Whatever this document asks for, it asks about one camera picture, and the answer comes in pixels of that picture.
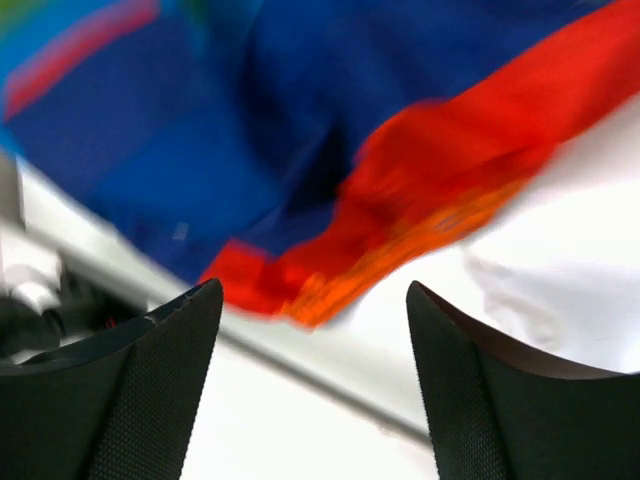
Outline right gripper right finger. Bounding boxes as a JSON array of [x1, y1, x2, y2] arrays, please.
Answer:
[[406, 282, 639, 480]]

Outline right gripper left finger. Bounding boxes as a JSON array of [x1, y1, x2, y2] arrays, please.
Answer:
[[1, 280, 223, 479]]

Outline rainbow striped shorts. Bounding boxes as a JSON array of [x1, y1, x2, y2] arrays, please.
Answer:
[[1, 1, 639, 327]]

